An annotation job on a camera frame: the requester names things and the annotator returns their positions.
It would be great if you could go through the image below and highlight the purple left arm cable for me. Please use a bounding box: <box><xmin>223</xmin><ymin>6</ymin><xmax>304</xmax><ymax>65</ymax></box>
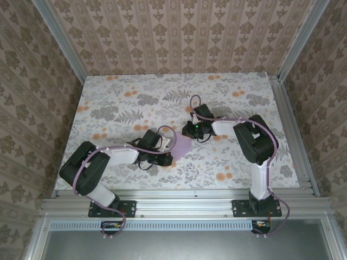
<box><xmin>73</xmin><ymin>125</ymin><xmax>177</xmax><ymax>241</ymax></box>

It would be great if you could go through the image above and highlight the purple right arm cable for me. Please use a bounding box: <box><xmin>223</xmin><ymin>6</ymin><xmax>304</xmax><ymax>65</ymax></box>
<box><xmin>189</xmin><ymin>94</ymin><xmax>291</xmax><ymax>239</ymax></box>

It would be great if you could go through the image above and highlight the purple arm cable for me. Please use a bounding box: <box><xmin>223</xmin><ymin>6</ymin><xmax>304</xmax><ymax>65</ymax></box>
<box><xmin>189</xmin><ymin>94</ymin><xmax>291</xmax><ymax>239</ymax></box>
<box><xmin>73</xmin><ymin>125</ymin><xmax>177</xmax><ymax>241</ymax></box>

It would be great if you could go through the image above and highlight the lilac square paper sheet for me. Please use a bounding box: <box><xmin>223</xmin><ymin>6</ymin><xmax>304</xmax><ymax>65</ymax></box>
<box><xmin>170</xmin><ymin>130</ymin><xmax>192</xmax><ymax>163</ymax></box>

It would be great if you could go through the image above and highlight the aluminium corner post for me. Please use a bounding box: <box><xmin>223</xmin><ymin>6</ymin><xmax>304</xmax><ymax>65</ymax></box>
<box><xmin>32</xmin><ymin>0</ymin><xmax>87</xmax><ymax>83</ymax></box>
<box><xmin>276</xmin><ymin>0</ymin><xmax>331</xmax><ymax>83</ymax></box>

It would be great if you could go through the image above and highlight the aluminium table edge rail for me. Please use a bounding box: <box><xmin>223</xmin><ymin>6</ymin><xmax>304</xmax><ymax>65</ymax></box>
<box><xmin>40</xmin><ymin>189</ymin><xmax>330</xmax><ymax>219</ymax></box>

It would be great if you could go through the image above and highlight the aluminium side rail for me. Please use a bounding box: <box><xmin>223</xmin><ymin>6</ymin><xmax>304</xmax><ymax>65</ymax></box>
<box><xmin>270</xmin><ymin>76</ymin><xmax>321</xmax><ymax>198</ymax></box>

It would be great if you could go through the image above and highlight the black controller board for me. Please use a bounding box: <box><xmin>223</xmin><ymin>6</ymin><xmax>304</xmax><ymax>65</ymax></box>
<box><xmin>251</xmin><ymin>219</ymin><xmax>272</xmax><ymax>235</ymax></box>
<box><xmin>100</xmin><ymin>220</ymin><xmax>123</xmax><ymax>235</ymax></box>

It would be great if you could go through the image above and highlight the grey sheet metal panel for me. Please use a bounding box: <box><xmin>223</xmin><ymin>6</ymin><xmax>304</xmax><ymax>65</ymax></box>
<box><xmin>43</xmin><ymin>230</ymin><xmax>337</xmax><ymax>260</ymax></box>

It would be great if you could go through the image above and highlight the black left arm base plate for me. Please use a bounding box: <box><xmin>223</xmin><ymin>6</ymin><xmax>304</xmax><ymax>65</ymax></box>
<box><xmin>88</xmin><ymin>199</ymin><xmax>137</xmax><ymax>219</ymax></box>

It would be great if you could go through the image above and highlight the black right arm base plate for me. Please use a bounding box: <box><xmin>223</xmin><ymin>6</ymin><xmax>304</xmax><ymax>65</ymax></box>
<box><xmin>232</xmin><ymin>199</ymin><xmax>282</xmax><ymax>219</ymax></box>

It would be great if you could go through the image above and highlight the grey slotted cable duct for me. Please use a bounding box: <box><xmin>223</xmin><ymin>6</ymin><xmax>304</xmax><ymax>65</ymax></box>
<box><xmin>50</xmin><ymin>219</ymin><xmax>272</xmax><ymax>231</ymax></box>

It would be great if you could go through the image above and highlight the thin black left gripper cable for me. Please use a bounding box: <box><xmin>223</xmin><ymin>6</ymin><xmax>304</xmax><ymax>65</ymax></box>
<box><xmin>137</xmin><ymin>159</ymin><xmax>156</xmax><ymax>172</ymax></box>

